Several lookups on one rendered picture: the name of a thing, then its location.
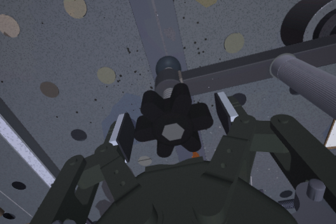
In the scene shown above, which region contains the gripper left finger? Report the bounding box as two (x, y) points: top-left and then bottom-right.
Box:
(29, 112), (142, 224)

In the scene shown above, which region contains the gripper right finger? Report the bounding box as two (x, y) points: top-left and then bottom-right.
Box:
(204, 91), (336, 209)

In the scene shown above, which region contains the grey slotted screw head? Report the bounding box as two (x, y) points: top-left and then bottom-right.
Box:
(137, 155), (153, 167)

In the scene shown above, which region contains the black star knob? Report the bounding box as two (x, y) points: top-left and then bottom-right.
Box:
(134, 82), (214, 158)

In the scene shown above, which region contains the grey threaded screw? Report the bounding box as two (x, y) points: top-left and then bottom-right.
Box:
(155, 70), (185, 99)

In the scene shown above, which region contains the dark blue ball pad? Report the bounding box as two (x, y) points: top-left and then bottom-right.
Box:
(155, 55), (181, 76)

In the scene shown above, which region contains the grey knurled pillar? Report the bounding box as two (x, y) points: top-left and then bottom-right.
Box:
(270, 52), (336, 120)

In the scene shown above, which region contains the grey flat bar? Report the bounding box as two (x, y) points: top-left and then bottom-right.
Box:
(120, 0), (208, 162)

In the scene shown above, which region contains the white orange-edged panel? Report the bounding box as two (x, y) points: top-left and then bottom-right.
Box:
(323, 118), (336, 151)

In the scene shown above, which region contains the dark round pivot drum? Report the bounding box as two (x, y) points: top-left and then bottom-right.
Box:
(280, 0), (336, 48)

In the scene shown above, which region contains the grey bolt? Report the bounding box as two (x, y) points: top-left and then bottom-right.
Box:
(278, 178), (328, 212)

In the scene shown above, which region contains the grey rail with white strip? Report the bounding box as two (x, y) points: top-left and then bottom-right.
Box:
(0, 97), (62, 224)

